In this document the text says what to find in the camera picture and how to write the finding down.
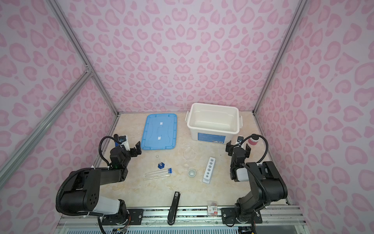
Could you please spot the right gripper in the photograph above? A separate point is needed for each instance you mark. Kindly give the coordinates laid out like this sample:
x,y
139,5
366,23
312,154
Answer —
x,y
238,148

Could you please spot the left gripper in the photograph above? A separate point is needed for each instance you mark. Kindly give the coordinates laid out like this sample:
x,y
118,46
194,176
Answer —
x,y
128,150

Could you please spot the blue cap test tube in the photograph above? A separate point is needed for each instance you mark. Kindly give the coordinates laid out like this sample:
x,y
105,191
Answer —
x,y
159,173
157,176

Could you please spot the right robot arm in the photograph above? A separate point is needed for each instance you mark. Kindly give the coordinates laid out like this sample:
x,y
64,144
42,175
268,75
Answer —
x,y
266,186

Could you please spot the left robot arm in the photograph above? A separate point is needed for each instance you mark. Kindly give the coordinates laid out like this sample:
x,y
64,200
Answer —
x,y
79,193

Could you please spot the pink jar black lid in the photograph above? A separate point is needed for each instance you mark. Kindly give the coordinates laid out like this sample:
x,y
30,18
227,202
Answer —
x,y
253,140

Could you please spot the blue base measuring cylinder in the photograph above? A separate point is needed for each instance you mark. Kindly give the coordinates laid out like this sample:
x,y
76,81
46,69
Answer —
x,y
160,165

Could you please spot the blue plastic bin lid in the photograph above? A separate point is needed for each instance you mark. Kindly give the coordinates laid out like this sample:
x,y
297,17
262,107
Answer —
x,y
160,132

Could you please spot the white test tube rack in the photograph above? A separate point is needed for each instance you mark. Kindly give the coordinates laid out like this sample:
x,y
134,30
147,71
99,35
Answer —
x,y
209,170

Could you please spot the white plastic storage bin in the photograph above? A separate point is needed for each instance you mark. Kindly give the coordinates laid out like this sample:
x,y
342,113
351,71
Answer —
x,y
213,123

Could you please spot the clear glass petri dish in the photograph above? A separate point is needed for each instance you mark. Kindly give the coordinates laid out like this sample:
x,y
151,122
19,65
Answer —
x,y
189,153

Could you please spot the small white ceramic crucible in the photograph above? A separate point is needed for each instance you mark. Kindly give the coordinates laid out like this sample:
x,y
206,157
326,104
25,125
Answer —
x,y
191,173

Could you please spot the staples box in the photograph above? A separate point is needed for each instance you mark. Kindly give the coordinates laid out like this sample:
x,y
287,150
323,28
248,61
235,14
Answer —
x,y
212,208

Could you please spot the black stapler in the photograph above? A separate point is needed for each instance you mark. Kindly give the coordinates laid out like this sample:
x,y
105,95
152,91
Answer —
x,y
173,209

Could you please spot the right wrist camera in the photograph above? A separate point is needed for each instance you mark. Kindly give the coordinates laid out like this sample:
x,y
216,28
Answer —
x,y
240,140

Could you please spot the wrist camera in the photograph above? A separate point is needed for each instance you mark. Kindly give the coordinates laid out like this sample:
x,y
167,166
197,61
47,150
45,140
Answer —
x,y
240,140
124,143

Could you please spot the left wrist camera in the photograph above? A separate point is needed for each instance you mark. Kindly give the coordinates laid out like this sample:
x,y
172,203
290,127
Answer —
x,y
124,143

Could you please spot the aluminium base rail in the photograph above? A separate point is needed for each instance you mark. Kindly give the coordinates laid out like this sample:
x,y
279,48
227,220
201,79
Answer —
x,y
275,219

